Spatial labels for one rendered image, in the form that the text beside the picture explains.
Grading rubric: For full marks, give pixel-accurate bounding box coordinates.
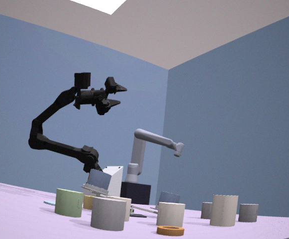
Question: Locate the wooden ring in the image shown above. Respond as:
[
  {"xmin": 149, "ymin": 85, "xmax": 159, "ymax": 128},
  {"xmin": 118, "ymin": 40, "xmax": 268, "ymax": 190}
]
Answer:
[{"xmin": 156, "ymin": 226, "xmax": 185, "ymax": 236}]

